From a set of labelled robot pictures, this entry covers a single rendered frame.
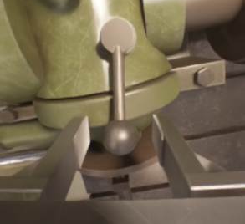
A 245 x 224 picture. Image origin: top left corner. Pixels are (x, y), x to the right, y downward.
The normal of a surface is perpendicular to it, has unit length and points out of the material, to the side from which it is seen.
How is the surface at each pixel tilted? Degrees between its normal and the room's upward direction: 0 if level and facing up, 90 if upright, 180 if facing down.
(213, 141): 0
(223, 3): 26
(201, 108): 0
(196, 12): 34
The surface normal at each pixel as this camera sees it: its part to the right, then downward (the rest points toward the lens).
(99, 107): 0.02, 0.29
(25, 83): 0.11, 0.82
